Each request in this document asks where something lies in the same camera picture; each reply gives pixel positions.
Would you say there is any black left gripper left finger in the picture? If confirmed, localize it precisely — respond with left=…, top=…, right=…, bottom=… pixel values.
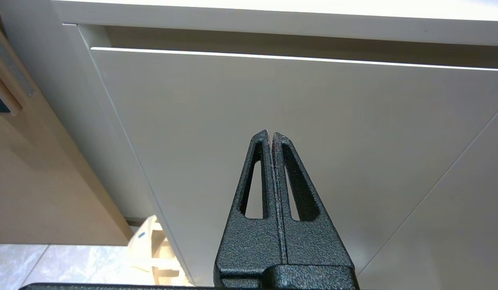
left=214, top=130, right=286, bottom=288

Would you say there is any pale wooden stool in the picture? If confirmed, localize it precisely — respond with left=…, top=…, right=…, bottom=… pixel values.
left=126, top=215, right=193, bottom=286

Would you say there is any white cabinet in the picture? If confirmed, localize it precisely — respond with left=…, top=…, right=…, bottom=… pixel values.
left=0, top=0, right=498, bottom=290

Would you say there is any brown wooden panel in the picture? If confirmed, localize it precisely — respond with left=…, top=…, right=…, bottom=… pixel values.
left=0, top=8, right=135, bottom=246

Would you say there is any white cabinet door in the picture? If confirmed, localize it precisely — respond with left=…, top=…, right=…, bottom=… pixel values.
left=90, top=47, right=498, bottom=287
left=357, top=105, right=498, bottom=290

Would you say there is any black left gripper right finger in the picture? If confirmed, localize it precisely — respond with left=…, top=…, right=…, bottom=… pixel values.
left=272, top=132, right=352, bottom=265

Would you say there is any grey metal handle strip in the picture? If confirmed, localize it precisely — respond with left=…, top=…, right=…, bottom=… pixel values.
left=0, top=30, right=36, bottom=97

